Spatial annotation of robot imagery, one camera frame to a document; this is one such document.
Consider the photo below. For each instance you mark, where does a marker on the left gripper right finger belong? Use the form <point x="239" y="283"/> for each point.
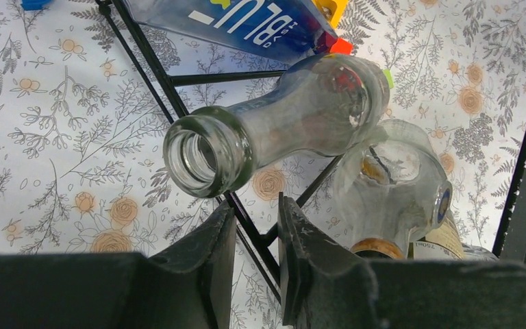
<point x="322" y="284"/>

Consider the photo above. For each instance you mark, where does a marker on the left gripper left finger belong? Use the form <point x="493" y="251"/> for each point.
<point x="194" y="290"/>

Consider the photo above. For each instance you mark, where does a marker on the short clear glass bottle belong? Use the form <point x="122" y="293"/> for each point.
<point x="391" y="189"/>

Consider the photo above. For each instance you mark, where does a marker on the dark green wine bottle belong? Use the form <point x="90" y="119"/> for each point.
<point x="444" y="243"/>

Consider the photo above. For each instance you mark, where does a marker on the clear bottle black label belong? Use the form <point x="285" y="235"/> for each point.
<point x="324" y="105"/>

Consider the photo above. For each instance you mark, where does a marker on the blue triangular bottle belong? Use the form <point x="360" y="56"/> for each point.
<point x="281" y="30"/>

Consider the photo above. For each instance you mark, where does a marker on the blue bottle cap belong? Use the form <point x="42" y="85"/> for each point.
<point x="35" y="5"/>

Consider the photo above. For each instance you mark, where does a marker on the floral table mat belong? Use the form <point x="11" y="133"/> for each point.
<point x="80" y="132"/>

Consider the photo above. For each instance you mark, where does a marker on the green block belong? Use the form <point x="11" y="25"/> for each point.
<point x="389" y="78"/>

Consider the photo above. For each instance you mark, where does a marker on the red block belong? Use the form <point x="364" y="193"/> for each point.
<point x="341" y="46"/>

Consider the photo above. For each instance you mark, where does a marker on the yellow triangle block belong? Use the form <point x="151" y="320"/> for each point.
<point x="332" y="10"/>

